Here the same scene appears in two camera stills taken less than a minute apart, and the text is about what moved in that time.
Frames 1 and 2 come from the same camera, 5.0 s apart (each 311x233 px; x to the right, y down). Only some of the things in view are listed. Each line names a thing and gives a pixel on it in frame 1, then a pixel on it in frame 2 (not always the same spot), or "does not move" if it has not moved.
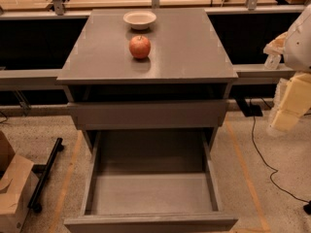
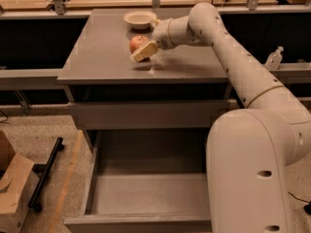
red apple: (139, 47) does not move
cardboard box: (17, 187) does not move
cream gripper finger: (276, 46) -> (155, 21)
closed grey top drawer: (149, 116) does not move
